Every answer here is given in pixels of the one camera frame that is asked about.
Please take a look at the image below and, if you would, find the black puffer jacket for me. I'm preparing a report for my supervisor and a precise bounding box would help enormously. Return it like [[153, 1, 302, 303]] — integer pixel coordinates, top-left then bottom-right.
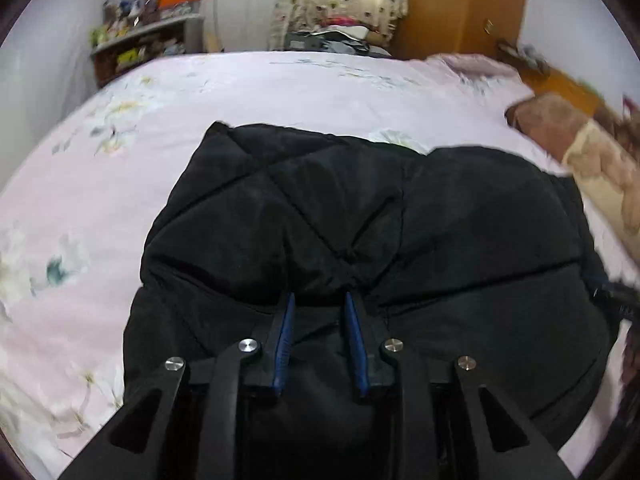
[[121, 120, 622, 480]]

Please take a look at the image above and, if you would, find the bunny print plush blanket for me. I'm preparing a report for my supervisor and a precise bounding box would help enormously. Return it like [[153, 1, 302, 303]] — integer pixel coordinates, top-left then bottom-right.
[[506, 93, 639, 260]]

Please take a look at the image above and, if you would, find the person right hand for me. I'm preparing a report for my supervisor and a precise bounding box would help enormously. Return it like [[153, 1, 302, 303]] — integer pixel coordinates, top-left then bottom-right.
[[618, 325, 640, 427]]

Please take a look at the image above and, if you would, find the wooden headboard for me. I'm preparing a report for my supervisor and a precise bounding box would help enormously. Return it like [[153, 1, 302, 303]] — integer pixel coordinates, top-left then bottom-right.
[[496, 40, 608, 116]]

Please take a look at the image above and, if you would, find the wooden wardrobe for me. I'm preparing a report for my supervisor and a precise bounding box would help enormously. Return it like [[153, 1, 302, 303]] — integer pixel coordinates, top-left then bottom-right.
[[390, 0, 526, 60]]

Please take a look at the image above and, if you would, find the pink floral bed quilt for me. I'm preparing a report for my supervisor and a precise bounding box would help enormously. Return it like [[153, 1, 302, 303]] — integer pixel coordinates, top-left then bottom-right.
[[1, 52, 639, 479]]

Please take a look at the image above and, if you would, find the orange lid storage box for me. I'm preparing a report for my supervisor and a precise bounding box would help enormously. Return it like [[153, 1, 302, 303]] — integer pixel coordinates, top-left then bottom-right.
[[156, 0, 201, 20]]

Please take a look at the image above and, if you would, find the cluttered wooden shelf unit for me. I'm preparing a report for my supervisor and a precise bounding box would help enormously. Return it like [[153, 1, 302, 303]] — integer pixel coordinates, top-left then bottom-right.
[[90, 13, 204, 88]]

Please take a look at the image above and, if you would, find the pile of clothes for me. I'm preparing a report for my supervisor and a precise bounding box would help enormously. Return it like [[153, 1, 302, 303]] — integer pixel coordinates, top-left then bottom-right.
[[282, 16, 393, 58]]

